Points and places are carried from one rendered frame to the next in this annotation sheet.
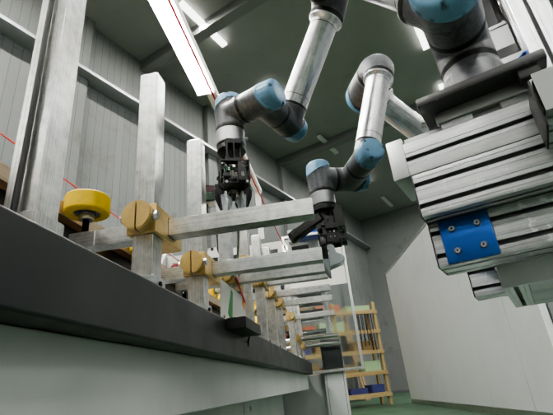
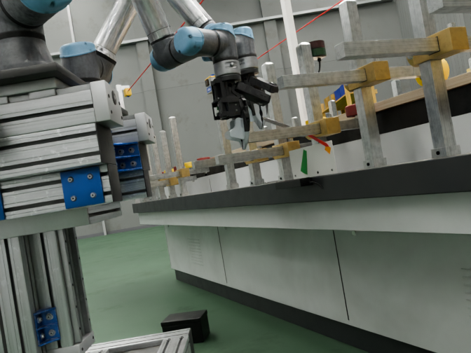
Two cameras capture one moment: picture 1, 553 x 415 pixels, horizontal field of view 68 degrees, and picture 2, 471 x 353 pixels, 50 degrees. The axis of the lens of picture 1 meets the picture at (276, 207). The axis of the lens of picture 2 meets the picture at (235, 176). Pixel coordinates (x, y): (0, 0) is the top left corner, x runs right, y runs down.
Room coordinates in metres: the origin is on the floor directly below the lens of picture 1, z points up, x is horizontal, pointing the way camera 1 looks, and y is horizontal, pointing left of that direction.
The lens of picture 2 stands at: (2.37, -0.90, 0.72)
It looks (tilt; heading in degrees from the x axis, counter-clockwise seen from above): 1 degrees up; 150
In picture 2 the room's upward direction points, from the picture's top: 10 degrees counter-clockwise
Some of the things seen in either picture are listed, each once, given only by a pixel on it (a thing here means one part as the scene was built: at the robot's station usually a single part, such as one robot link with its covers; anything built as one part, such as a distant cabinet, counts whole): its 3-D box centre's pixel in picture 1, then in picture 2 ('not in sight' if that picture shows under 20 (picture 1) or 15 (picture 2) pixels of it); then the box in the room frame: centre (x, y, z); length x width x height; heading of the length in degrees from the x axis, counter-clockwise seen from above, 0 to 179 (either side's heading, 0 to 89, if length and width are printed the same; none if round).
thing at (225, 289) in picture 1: (234, 308); (310, 161); (1.09, 0.14, 0.75); 0.26 x 0.01 x 0.10; 173
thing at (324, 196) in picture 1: (322, 202); (227, 71); (1.13, -0.14, 1.05); 0.08 x 0.08 x 0.05
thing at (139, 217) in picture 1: (153, 228); (255, 156); (0.65, 0.21, 0.82); 0.14 x 0.06 x 0.05; 173
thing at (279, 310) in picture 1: (280, 319); not in sight; (2.12, 0.04, 0.87); 0.04 x 0.04 x 0.48; 83
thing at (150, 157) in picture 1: (149, 184); (249, 139); (0.63, 0.22, 0.89); 0.04 x 0.04 x 0.48; 83
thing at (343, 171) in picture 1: (351, 177); (193, 43); (1.14, -0.24, 1.12); 0.11 x 0.11 x 0.08; 14
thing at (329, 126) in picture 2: (228, 278); (322, 129); (1.15, 0.16, 0.85); 0.14 x 0.06 x 0.05; 173
